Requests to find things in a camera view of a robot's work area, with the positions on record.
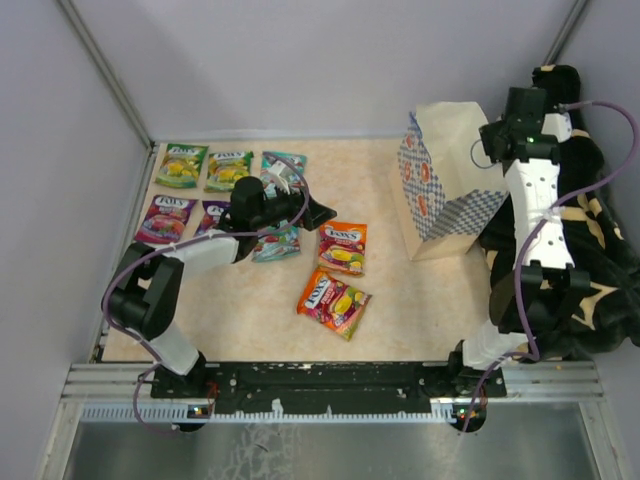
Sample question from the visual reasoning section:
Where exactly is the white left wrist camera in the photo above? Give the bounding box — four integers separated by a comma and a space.
260, 157, 301, 198

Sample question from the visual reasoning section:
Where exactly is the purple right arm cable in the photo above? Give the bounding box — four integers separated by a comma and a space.
459, 99, 639, 434

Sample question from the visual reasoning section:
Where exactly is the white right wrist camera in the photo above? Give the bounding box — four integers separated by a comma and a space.
541, 103, 573, 145

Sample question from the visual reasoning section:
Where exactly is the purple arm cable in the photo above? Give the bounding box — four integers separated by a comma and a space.
459, 99, 639, 434
101, 151, 310, 437

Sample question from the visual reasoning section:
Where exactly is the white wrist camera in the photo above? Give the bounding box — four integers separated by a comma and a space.
260, 157, 301, 198
541, 103, 573, 145

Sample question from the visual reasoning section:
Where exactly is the blue checkered paper bag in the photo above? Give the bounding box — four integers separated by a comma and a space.
389, 102, 508, 261

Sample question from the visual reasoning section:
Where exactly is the purple snack packet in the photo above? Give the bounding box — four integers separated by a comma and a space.
134, 195, 196, 245
194, 200, 230, 237

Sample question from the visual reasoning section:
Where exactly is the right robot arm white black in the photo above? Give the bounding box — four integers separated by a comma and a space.
446, 87, 590, 396

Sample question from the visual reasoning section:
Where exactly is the black floral blanket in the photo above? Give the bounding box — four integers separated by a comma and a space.
479, 65, 639, 360

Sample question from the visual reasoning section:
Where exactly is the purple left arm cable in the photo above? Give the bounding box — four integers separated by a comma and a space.
101, 151, 310, 437

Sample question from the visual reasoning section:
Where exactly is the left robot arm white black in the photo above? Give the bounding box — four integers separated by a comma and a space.
101, 176, 337, 397

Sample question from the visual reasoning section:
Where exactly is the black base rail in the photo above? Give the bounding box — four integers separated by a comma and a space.
151, 361, 482, 415

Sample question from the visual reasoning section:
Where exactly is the green snack packet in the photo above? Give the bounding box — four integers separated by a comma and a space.
204, 150, 254, 193
155, 143, 208, 189

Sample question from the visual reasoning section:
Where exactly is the orange snack packet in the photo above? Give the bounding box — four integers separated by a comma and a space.
318, 221, 367, 277
296, 268, 372, 341

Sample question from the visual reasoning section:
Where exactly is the teal snack packet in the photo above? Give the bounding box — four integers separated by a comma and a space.
262, 151, 307, 179
252, 227, 301, 263

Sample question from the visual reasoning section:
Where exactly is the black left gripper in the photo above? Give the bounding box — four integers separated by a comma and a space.
252, 176, 337, 231

